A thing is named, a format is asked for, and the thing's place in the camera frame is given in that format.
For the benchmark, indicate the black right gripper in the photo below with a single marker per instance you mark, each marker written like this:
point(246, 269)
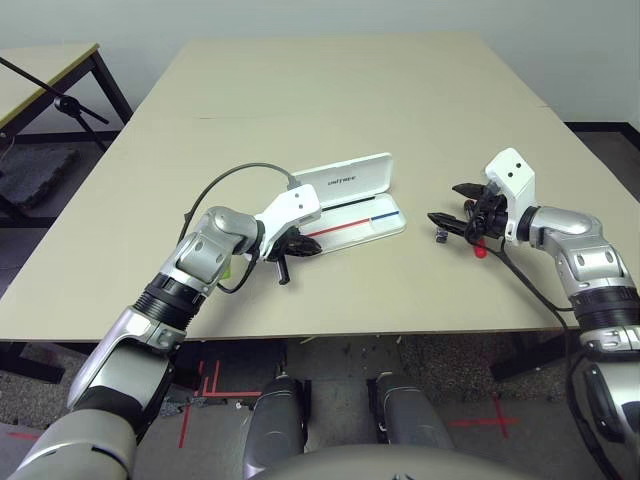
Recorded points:
point(490, 215)

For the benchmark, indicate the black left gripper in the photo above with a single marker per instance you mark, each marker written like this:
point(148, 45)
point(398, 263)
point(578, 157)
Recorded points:
point(281, 250)

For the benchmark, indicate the small dark eraser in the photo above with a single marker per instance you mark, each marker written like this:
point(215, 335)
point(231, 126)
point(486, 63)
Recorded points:
point(441, 236)

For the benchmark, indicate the red black whiteboard marker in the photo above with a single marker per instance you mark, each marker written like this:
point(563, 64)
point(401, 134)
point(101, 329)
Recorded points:
point(480, 251)

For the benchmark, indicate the white Unitree pencil case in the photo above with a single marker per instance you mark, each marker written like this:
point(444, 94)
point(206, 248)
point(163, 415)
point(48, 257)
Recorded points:
point(350, 172)

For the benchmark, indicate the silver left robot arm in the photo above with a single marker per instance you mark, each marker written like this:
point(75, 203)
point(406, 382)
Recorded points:
point(210, 245)

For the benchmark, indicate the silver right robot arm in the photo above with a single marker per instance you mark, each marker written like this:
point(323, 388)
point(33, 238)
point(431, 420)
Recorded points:
point(585, 250)

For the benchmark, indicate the grey left robot leg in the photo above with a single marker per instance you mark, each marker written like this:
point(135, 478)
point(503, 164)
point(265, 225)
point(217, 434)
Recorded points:
point(275, 425)

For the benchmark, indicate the grey foam scrap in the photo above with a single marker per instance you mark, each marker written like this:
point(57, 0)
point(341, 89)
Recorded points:
point(172, 407)

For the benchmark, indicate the grey robot torso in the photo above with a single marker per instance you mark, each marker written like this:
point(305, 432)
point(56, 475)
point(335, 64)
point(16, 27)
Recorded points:
point(390, 465)

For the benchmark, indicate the black tripod stand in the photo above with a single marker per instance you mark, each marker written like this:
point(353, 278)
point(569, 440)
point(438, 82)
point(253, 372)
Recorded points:
point(67, 103)

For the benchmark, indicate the black foam floor mat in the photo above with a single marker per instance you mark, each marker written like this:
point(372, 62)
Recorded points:
point(35, 172)

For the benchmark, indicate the red floor tape strip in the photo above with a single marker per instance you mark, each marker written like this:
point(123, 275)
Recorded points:
point(22, 436)

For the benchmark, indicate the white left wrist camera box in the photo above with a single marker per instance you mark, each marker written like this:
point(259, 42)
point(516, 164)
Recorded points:
point(295, 205)

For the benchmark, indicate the beige side table black frame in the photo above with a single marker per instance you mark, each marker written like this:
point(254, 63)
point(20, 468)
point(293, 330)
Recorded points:
point(40, 65)

